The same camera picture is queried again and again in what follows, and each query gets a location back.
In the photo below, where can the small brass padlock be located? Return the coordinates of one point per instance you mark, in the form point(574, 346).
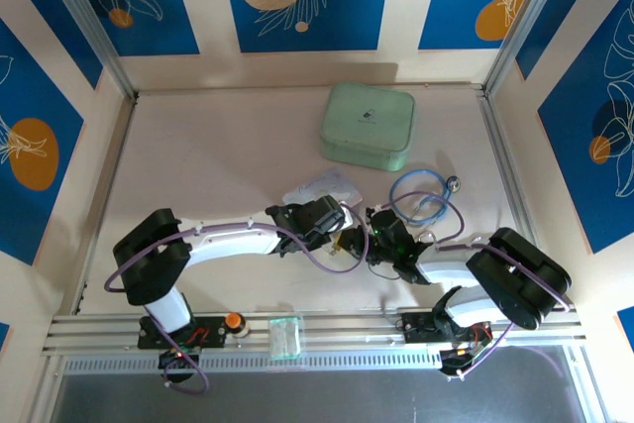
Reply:
point(338, 246)

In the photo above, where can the small silver key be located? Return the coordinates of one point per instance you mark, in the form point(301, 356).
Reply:
point(330, 252)

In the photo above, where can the clear plastic bag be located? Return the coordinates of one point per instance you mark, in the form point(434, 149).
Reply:
point(327, 182)

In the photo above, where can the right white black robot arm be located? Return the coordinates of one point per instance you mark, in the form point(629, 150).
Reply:
point(515, 269)

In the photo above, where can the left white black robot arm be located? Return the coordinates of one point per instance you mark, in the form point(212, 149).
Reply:
point(218, 242)

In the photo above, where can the light blue stethoscope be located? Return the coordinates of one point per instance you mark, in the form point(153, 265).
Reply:
point(411, 180)

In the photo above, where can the small clear plastic cube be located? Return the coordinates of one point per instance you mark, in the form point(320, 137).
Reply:
point(285, 339)

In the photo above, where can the mint green square case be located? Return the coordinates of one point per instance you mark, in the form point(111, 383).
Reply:
point(369, 123)

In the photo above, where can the orange round button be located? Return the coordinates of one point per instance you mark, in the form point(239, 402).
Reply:
point(234, 320)

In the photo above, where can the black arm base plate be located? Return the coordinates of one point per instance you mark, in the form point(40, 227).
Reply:
point(213, 331)
point(418, 329)

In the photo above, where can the aluminium front rail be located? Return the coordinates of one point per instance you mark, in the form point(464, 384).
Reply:
point(347, 344)

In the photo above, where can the aluminium side rail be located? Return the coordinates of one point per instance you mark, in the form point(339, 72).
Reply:
point(505, 160)
point(106, 170)

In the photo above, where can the aluminium frame post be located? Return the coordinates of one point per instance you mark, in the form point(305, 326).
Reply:
point(84, 17)
point(530, 12)

